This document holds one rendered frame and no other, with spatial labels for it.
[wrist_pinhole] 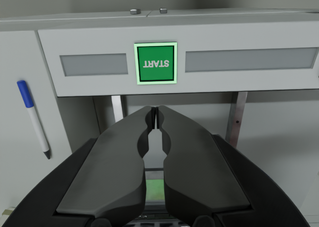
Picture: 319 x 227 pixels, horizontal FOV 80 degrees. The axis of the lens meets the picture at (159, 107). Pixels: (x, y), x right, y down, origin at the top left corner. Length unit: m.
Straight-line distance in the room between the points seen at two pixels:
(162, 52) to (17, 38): 0.18
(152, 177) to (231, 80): 0.32
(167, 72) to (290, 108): 0.37
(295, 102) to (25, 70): 0.54
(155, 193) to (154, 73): 0.36
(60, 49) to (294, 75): 0.33
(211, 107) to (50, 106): 0.33
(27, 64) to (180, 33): 0.21
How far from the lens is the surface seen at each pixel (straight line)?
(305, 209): 0.92
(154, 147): 0.52
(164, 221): 0.62
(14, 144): 0.40
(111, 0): 1.25
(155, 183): 0.52
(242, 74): 0.30
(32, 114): 0.34
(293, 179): 0.73
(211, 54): 0.28
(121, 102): 0.43
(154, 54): 0.26
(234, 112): 0.46
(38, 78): 0.32
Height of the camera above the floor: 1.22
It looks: 62 degrees down
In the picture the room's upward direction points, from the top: 178 degrees clockwise
